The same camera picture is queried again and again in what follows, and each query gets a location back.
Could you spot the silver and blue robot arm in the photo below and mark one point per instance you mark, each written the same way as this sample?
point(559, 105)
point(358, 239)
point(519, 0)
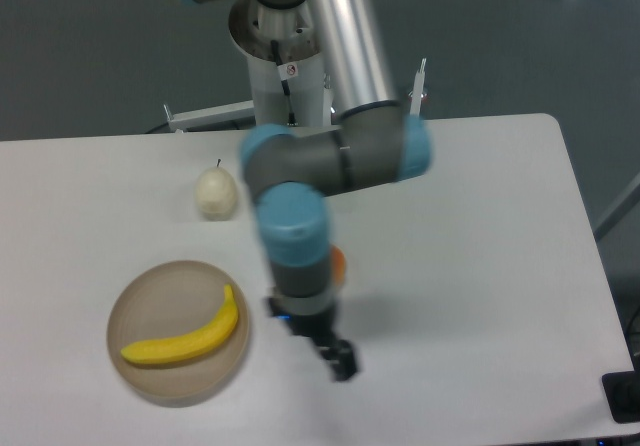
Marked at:
point(289, 171)

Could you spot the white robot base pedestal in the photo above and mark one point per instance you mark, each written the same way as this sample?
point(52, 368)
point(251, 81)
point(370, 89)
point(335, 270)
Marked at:
point(287, 73)

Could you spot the white metal post right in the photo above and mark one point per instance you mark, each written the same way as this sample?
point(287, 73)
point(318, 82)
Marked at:
point(418, 91)

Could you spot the black device at table edge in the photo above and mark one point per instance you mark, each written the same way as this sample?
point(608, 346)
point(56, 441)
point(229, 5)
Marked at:
point(622, 394)

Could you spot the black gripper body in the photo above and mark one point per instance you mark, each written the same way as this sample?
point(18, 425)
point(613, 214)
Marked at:
point(317, 327)

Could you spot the white toy pear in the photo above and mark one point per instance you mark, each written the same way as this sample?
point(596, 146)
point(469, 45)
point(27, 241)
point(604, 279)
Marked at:
point(216, 193)

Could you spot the white metal bracket left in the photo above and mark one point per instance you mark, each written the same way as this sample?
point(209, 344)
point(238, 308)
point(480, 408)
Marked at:
point(208, 117)

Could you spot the beige round plate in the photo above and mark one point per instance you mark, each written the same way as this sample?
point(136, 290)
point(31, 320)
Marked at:
point(169, 300)

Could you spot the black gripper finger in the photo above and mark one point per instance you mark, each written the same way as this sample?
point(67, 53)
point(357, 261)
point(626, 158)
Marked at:
point(340, 356)

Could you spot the orange knotted bread roll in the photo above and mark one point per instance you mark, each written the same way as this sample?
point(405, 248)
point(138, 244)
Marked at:
point(338, 265)

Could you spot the yellow toy banana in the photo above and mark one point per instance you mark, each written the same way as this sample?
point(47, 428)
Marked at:
point(194, 344)

